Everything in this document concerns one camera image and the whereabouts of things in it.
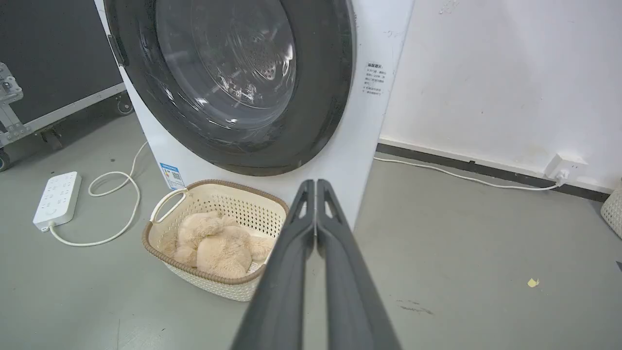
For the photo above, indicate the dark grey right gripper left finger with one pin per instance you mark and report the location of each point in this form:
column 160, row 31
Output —
column 282, row 287

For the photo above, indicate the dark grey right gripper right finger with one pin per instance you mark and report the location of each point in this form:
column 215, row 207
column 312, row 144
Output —
column 350, row 291

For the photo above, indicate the white washing machine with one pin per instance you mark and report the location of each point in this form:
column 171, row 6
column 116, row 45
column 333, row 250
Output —
column 369, row 97

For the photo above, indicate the dark round washing machine door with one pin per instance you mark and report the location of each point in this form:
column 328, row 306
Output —
column 243, row 82

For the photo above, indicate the beige plush toy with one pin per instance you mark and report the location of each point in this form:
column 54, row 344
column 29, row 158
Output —
column 218, row 245

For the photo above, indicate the cream perforated laundry basket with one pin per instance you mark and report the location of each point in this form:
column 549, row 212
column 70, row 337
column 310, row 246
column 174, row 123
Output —
column 214, row 204

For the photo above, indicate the small yellow paper scrap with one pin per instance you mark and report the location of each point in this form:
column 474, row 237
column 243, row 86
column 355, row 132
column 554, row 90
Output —
column 533, row 282

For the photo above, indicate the white power strip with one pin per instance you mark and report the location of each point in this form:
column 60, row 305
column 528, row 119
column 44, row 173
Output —
column 57, row 199

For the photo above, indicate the white woven basket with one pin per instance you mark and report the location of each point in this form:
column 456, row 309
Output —
column 613, row 211

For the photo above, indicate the black flight case on wheels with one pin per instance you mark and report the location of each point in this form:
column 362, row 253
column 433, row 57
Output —
column 53, row 63

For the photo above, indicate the white wall socket with plug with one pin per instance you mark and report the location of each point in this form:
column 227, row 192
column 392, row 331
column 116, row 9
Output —
column 563, row 169

